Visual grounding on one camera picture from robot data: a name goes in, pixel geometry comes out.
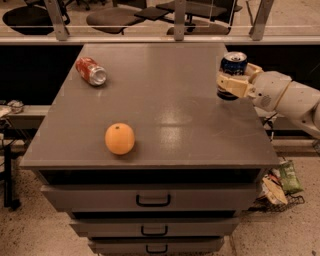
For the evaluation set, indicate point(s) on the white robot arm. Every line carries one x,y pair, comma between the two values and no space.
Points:
300,104

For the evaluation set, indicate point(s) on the small cluttered items left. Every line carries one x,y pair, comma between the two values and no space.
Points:
13,107

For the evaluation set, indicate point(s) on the black office chair left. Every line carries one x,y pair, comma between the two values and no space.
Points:
32,18

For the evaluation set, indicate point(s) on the grey railing post left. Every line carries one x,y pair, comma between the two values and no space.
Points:
55,15

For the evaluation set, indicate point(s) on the bottom grey drawer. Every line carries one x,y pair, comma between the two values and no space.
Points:
156,245

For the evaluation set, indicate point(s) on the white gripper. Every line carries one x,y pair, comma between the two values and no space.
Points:
270,89

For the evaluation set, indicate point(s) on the black wire basket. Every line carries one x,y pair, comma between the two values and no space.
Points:
264,205

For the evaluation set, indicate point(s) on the orange fruit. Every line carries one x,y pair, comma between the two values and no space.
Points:
119,138

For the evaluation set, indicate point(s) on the tan snack bag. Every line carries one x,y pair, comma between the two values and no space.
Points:
274,192

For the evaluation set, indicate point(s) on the green snack bag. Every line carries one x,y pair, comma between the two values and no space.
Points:
288,178

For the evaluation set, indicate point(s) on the grey railing post right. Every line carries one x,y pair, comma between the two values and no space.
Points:
256,32

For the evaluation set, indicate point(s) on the black office chair right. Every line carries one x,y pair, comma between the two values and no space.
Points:
203,17

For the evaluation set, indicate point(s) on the top grey drawer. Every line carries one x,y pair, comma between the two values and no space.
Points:
150,197

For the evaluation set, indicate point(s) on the black stand left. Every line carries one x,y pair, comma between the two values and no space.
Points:
6,176

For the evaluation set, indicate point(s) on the grey railing post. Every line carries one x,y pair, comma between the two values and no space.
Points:
55,15
179,19
256,32

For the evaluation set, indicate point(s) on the grey drawer cabinet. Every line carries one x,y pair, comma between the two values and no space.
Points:
184,134

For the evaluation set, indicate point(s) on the black office chair middle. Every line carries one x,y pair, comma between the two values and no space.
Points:
118,17

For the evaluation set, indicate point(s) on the middle grey drawer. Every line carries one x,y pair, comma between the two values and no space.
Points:
151,228

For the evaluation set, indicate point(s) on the grey drawer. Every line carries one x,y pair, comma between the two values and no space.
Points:
151,228
156,245
150,197

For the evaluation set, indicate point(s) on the black office chair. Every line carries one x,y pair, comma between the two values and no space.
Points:
118,17
203,17
32,18

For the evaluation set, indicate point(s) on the red coke can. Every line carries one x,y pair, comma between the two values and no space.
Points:
91,71

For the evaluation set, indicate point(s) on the grey railing post middle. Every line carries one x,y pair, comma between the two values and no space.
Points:
179,19

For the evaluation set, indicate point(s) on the blue pepsi can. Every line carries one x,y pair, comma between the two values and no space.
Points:
233,63

